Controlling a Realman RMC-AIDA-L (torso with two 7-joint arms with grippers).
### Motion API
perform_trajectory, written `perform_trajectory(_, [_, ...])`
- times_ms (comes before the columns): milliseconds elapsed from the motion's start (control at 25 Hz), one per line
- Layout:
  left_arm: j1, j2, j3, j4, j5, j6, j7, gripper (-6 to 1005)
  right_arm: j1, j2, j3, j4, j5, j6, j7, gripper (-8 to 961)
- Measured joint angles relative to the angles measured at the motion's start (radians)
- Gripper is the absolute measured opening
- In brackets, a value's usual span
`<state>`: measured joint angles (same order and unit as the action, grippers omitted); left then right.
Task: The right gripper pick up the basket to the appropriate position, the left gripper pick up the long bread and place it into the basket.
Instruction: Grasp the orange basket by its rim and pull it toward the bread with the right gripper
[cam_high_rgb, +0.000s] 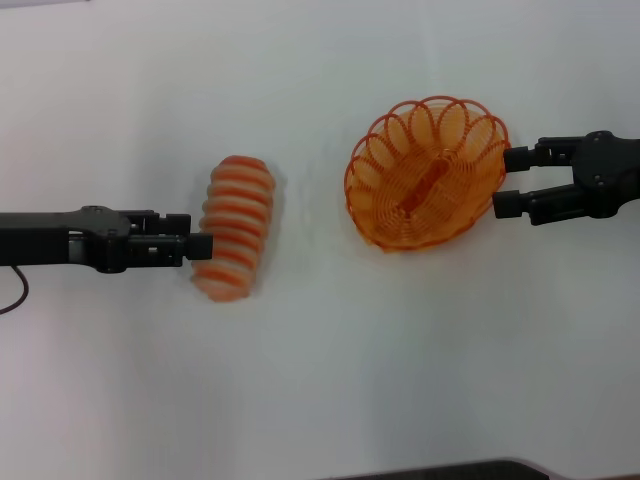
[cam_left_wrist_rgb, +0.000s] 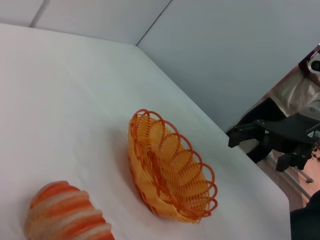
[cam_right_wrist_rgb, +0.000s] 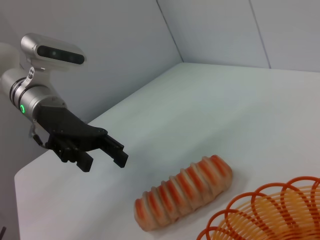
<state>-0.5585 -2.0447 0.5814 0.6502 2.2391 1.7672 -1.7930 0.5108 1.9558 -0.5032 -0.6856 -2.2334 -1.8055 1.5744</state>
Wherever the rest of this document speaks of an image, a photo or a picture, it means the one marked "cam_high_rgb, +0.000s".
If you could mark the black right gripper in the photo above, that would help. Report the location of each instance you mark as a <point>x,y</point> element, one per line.
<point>607,170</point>

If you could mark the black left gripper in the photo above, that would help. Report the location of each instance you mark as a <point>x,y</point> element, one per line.
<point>45,240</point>

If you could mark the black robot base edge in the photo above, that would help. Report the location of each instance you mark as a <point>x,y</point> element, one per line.
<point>450,470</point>

